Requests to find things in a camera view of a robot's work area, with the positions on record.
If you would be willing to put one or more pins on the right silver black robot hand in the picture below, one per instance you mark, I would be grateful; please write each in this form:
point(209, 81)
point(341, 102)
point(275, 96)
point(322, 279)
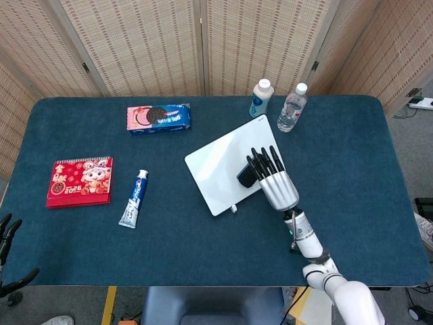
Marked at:
point(279, 189)

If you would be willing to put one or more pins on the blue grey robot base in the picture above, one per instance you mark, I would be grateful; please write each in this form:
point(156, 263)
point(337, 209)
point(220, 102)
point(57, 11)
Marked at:
point(213, 304)

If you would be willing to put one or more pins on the blue white toothpaste tube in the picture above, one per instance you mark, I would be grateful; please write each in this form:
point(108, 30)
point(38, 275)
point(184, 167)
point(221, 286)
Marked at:
point(135, 199)

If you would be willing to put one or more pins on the blue pink cookie box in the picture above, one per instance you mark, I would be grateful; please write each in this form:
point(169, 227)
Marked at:
point(159, 118)

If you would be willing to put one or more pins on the woven bamboo folding screen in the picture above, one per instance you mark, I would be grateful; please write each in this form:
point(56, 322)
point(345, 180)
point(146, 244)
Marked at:
point(142, 44)

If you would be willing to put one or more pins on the white plastic board stand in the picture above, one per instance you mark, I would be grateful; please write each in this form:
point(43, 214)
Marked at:
point(233, 209)

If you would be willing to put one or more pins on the dark blue table mat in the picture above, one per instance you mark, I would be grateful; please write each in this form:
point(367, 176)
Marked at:
point(169, 250)

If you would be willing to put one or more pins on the red desk calendar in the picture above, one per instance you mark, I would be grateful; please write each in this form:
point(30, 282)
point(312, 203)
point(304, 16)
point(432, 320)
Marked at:
point(81, 183)

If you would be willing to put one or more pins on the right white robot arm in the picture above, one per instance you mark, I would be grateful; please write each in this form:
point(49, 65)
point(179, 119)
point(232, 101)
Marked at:
point(313, 247)

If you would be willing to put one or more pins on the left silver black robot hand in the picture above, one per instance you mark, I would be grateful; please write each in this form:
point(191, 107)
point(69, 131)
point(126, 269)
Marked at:
point(8, 233)

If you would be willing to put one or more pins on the white tablet board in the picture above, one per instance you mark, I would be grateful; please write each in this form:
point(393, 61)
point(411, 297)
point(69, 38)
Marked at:
point(216, 169)

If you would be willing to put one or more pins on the black caster wheel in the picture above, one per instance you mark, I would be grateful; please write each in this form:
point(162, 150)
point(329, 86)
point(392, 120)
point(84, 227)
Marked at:
point(416, 312)

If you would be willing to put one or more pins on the white milk drink bottle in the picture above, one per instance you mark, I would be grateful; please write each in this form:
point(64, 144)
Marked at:
point(260, 101)

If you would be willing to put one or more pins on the white power strip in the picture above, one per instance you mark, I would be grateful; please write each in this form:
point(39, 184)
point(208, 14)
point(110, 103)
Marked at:
point(422, 102)

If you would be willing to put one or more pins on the clear plastic water bottle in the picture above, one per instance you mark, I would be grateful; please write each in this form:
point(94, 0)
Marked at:
point(291, 111)

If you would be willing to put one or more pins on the black box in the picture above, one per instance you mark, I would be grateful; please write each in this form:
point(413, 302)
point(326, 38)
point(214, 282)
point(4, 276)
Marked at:
point(424, 206)

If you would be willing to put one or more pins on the yellow white cardboard sheet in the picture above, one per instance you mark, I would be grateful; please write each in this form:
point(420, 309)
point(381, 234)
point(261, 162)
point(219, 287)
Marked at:
point(309, 308)

